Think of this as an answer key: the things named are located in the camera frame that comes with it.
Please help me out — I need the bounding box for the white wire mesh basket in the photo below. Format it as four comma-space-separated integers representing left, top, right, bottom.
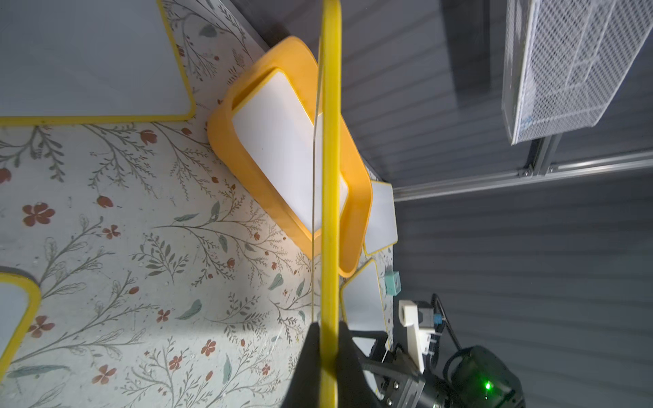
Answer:
502, 1, 652, 145

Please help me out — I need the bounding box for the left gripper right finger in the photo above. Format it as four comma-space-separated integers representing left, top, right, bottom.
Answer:
336, 321, 379, 408

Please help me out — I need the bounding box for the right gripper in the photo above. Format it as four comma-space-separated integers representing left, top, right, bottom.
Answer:
356, 330, 463, 408

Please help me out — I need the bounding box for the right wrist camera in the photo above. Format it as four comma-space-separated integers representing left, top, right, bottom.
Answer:
397, 299, 445, 373

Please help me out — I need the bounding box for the yellow plastic storage box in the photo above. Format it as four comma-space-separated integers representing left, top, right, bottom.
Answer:
206, 35, 374, 279

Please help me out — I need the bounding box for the right whiteboard under arm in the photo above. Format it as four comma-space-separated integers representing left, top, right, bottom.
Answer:
340, 259, 388, 334

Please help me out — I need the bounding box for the whiteboard yellow frame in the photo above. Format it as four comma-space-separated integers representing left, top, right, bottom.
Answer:
232, 69, 323, 233

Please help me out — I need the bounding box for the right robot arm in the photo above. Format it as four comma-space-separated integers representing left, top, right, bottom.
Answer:
352, 331, 526, 407

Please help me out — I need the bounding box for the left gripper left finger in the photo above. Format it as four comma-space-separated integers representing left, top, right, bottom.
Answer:
282, 323, 321, 408

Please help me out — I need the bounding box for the floral table mat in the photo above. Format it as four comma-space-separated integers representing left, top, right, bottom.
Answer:
0, 0, 396, 408

